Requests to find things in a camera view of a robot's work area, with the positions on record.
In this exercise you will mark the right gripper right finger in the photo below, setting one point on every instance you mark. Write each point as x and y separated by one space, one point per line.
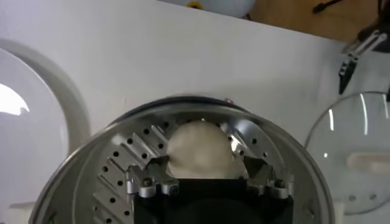
268 182

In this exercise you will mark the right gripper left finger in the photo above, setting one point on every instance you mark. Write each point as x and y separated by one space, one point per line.
152 184

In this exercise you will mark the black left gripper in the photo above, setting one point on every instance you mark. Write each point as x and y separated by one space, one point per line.
370 30

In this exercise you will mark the white steamed baozi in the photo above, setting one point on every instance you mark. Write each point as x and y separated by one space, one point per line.
201 149

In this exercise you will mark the white round plate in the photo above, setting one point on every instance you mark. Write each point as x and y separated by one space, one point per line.
36 152

